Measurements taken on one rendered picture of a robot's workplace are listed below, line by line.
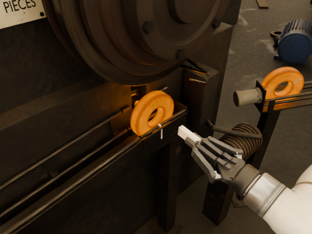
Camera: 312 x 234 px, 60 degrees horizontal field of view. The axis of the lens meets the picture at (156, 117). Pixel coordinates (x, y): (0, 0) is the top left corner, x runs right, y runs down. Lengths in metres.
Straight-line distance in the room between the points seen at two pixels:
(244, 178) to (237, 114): 1.44
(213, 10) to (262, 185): 0.40
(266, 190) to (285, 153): 1.25
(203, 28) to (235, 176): 0.35
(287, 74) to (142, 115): 0.56
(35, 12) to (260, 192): 0.61
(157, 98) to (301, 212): 0.45
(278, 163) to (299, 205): 1.18
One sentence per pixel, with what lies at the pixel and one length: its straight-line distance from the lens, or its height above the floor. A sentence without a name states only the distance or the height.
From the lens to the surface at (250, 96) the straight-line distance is 1.05.
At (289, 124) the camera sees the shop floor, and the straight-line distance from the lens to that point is 2.13.
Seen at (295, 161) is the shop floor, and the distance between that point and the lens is 1.88.
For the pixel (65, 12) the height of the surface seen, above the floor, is 1.11.
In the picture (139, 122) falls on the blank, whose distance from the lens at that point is 0.78.
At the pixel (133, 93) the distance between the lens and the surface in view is 0.87.
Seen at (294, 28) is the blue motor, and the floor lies 0.31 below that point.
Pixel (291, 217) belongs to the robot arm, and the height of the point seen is 0.76.
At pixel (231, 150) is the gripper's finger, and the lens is 0.73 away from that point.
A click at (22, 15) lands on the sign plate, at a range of 0.63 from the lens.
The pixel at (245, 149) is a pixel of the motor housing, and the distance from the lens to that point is 1.10.
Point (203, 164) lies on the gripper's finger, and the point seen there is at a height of 0.75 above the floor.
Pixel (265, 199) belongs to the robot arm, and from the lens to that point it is 0.65.
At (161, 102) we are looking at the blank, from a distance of 0.80.
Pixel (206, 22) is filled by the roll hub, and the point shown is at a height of 1.04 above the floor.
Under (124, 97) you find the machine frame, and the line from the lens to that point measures 0.81.
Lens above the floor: 1.26
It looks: 40 degrees down
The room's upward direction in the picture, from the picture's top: straight up
